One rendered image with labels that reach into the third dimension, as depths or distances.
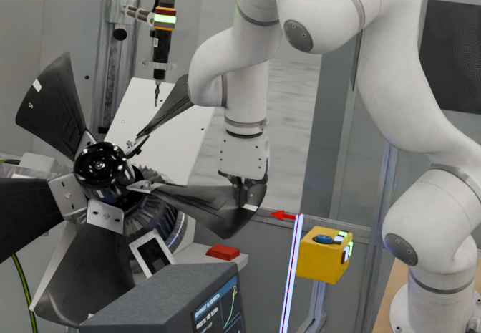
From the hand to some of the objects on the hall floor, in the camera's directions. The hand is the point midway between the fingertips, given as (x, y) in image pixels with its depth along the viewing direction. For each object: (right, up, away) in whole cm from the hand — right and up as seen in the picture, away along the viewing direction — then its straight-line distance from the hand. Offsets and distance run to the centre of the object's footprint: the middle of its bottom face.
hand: (242, 195), depth 171 cm
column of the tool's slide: (-56, -99, +98) cm, 150 cm away
